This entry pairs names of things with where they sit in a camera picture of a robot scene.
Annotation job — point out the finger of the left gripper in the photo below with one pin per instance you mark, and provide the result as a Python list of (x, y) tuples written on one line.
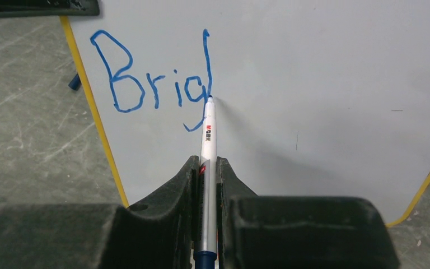
[(35, 8)]

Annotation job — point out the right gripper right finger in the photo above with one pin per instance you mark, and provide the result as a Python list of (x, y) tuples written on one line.
[(297, 231)]

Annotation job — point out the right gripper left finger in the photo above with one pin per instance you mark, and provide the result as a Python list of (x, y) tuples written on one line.
[(155, 232)]

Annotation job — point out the yellow framed whiteboard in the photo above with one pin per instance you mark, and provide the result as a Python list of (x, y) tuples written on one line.
[(317, 98)]

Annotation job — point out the blue whiteboard marker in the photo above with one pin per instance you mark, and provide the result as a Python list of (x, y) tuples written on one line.
[(205, 250)]

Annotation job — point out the blue marker cap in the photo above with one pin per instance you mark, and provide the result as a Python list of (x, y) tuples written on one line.
[(75, 83)]

